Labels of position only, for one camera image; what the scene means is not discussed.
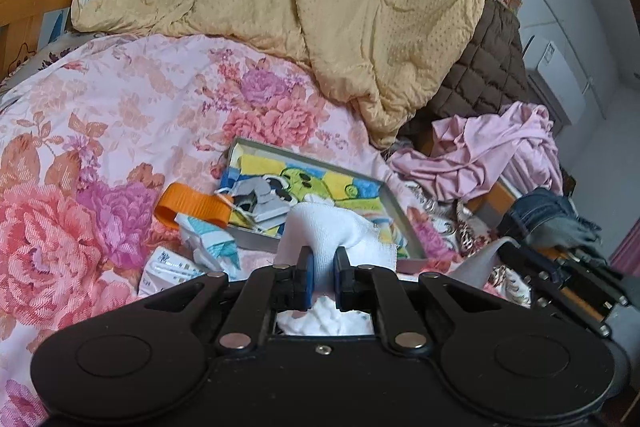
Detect cartoon frog towel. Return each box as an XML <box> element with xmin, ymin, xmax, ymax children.
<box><xmin>222</xmin><ymin>144</ymin><xmax>411</xmax><ymax>258</ymax></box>

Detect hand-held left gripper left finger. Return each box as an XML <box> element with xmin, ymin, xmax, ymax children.
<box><xmin>134</xmin><ymin>247</ymin><xmax>315</xmax><ymax>352</ymax></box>

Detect blue jeans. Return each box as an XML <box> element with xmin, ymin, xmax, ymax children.
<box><xmin>500</xmin><ymin>187</ymin><xmax>606</xmax><ymax>258</ymax></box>

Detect pink garment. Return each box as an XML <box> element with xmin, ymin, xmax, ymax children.
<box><xmin>387</xmin><ymin>101</ymin><xmax>566</xmax><ymax>202</ymax></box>

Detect pink floral duvet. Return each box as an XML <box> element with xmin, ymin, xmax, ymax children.
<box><xmin>0</xmin><ymin>32</ymin><xmax>501</xmax><ymax>427</ymax></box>

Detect orange webbing strap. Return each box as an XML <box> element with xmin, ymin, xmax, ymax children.
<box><xmin>154</xmin><ymin>182</ymin><xmax>232</xmax><ymax>228</ymax></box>

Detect magenta cloth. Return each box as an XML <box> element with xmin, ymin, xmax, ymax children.
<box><xmin>612</xmin><ymin>207</ymin><xmax>640</xmax><ymax>278</ymax></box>

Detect brown quilted blanket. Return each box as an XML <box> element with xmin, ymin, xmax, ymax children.
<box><xmin>397</xmin><ymin>0</ymin><xmax>531</xmax><ymax>142</ymax></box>

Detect grey shallow box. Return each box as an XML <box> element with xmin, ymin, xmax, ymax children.
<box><xmin>218</xmin><ymin>137</ymin><xmax>428</xmax><ymax>275</ymax></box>

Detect white printed carton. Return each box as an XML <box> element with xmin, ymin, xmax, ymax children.
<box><xmin>137</xmin><ymin>246</ymin><xmax>211</xmax><ymax>298</ymax></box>

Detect white air conditioner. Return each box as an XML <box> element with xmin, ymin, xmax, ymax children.
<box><xmin>522</xmin><ymin>34</ymin><xmax>588</xmax><ymax>125</ymax></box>

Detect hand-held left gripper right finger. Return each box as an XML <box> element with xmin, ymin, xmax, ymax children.
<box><xmin>334</xmin><ymin>247</ymin><xmax>506</xmax><ymax>353</ymax></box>

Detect teal white packet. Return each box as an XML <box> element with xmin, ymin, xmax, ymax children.
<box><xmin>175</xmin><ymin>213</ymin><xmax>241</xmax><ymax>275</ymax></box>

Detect light grey face mask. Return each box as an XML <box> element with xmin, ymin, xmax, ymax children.
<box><xmin>215</xmin><ymin>192</ymin><xmax>293</xmax><ymax>225</ymax></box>

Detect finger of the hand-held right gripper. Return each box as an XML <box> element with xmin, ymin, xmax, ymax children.
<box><xmin>525</xmin><ymin>274</ymin><xmax>613</xmax><ymax>339</ymax></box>
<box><xmin>500</xmin><ymin>239</ymin><xmax>626</xmax><ymax>303</ymax></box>

